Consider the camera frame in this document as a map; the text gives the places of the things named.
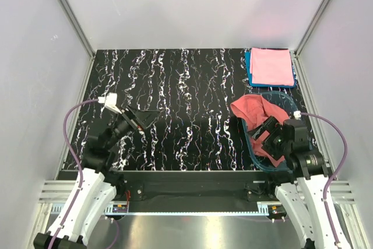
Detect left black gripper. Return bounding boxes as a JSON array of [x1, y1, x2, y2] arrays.
[[105, 104, 160, 149]]

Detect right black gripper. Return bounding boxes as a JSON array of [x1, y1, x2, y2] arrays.
[[247, 115, 291, 160]]

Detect coral red t shirt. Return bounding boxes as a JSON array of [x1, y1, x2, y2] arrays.
[[230, 94, 288, 167]]

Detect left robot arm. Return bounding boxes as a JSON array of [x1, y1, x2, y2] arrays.
[[33, 106, 160, 248]]

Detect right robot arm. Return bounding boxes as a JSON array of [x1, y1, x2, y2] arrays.
[[248, 116, 351, 248]]

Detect teal transparent plastic basket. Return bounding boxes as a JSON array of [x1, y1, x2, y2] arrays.
[[231, 91, 312, 173]]

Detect folded pink t shirt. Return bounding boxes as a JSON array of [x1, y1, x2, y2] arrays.
[[250, 47, 294, 87]]

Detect folded blue t shirt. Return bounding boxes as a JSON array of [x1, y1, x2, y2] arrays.
[[244, 48, 298, 89]]

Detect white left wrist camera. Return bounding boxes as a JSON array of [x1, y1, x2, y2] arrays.
[[98, 92, 122, 114]]

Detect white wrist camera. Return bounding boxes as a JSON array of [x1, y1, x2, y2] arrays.
[[293, 111, 301, 120], [98, 92, 122, 114]]

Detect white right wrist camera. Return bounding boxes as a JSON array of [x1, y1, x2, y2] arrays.
[[293, 111, 301, 120]]

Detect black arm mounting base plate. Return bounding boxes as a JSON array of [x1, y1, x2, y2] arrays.
[[122, 171, 279, 214]]

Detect slotted cable duct rail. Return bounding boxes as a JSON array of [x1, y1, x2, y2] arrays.
[[51, 201, 288, 217]]

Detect left aluminium frame post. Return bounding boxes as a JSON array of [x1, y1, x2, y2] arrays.
[[58, 0, 96, 59]]

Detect aluminium frame post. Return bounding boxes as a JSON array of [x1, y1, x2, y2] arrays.
[[58, 0, 96, 59], [294, 0, 332, 57]]

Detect right aluminium frame post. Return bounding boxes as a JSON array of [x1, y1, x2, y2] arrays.
[[294, 0, 332, 57]]

